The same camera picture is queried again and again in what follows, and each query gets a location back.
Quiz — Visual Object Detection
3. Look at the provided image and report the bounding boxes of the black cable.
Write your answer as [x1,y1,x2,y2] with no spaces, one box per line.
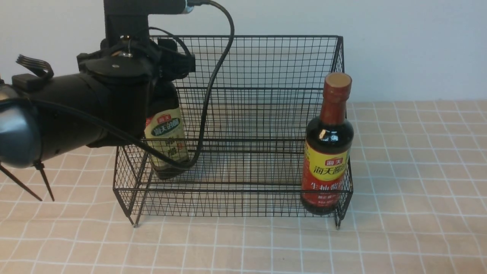
[23,0,235,170]

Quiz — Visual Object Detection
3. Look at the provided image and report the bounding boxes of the dark vinegar bottle gold cap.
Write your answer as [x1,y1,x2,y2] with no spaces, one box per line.
[145,80,189,163]

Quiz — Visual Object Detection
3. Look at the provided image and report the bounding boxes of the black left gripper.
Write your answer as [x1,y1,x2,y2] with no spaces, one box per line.
[77,37,196,137]

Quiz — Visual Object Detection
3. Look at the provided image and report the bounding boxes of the pink checkered tablecloth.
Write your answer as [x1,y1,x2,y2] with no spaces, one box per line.
[1,100,486,274]

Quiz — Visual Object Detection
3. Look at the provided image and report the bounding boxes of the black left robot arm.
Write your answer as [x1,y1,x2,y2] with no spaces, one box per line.
[1,36,196,168]

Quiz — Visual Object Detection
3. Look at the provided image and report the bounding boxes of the soy sauce bottle red label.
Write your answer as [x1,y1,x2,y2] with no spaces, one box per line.
[300,72,355,216]

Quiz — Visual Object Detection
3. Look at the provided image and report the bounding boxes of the black wire mesh shelf rack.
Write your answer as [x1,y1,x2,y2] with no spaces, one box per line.
[113,35,345,227]

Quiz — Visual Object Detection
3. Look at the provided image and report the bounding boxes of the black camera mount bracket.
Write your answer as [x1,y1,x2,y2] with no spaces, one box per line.
[103,0,193,47]

